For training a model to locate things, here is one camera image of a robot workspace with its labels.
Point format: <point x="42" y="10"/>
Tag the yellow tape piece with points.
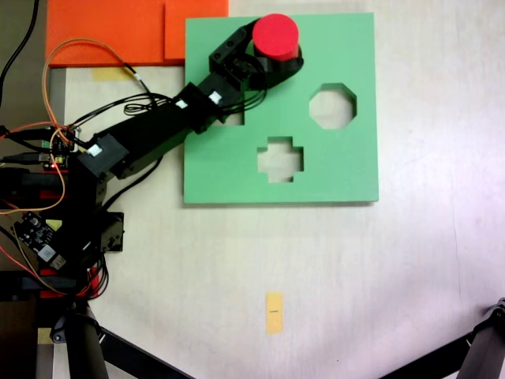
<point x="44" y="335"/>

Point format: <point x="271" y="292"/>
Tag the green shape-hole board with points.
<point x="335" y="177"/>

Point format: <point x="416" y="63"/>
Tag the large orange flat block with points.
<point x="102" y="31"/>

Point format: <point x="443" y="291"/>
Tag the black tripod leg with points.
<point x="487" y="347"/>
<point x="84" y="347"/>

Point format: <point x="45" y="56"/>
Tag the yellow tape marker with line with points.
<point x="274" y="321"/>

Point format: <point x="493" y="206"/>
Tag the black circuit board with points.
<point x="37" y="237"/>

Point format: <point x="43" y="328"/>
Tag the red cylinder block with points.
<point x="275" y="35"/>

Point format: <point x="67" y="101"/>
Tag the yellow tape strip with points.
<point x="112" y="74"/>

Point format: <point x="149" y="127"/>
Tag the black tripod strut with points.
<point x="434" y="359"/>
<point x="138" y="355"/>

